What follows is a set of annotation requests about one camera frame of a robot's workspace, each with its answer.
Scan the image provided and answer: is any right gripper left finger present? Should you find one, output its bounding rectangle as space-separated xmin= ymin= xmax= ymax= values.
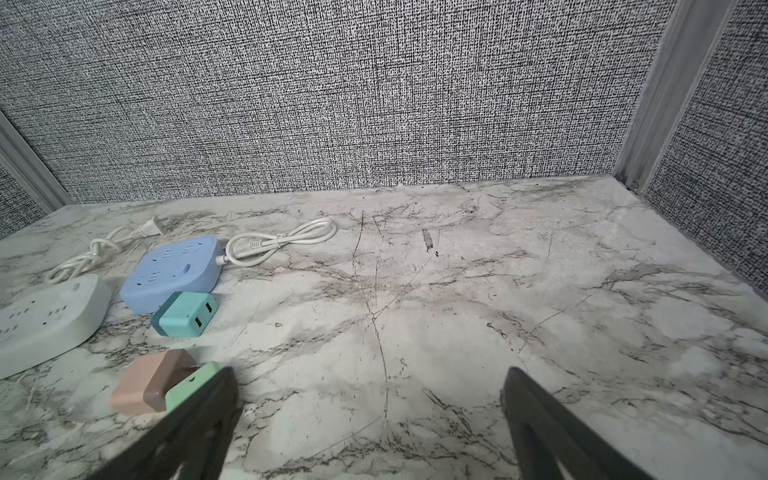
xmin=90 ymin=367 xmax=240 ymax=479

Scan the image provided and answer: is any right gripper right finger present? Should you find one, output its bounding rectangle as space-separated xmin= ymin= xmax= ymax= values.
xmin=500 ymin=367 xmax=650 ymax=479

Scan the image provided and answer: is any green adapter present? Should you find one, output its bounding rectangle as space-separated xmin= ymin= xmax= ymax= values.
xmin=165 ymin=362 xmax=221 ymax=413

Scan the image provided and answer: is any teal adapter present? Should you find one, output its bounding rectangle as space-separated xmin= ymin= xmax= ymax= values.
xmin=151 ymin=292 xmax=219 ymax=338

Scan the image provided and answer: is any blue square power strip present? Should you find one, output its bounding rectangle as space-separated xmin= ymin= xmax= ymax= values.
xmin=119 ymin=236 xmax=224 ymax=315

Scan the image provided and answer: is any pink plug adapter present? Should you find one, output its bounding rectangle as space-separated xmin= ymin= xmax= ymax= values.
xmin=109 ymin=349 xmax=196 ymax=415

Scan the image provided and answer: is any white square power strip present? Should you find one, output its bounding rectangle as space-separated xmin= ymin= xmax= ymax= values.
xmin=1 ymin=274 xmax=112 ymax=379

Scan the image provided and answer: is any white cable of blue strip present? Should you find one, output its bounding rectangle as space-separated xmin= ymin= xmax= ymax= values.
xmin=215 ymin=217 xmax=338 ymax=269

